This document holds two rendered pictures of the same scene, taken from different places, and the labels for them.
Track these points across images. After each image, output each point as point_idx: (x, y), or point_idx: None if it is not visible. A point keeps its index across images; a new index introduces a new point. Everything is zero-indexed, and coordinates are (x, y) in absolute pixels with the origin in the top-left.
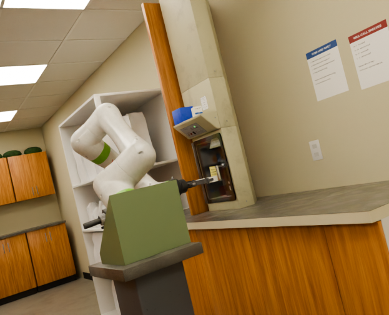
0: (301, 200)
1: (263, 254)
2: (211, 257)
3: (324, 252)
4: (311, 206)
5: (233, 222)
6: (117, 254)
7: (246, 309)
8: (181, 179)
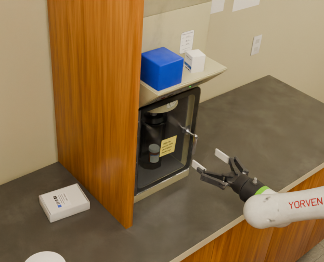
0: (246, 136)
1: None
2: (228, 244)
3: None
4: (303, 139)
5: (288, 187)
6: None
7: (249, 260)
8: (246, 175)
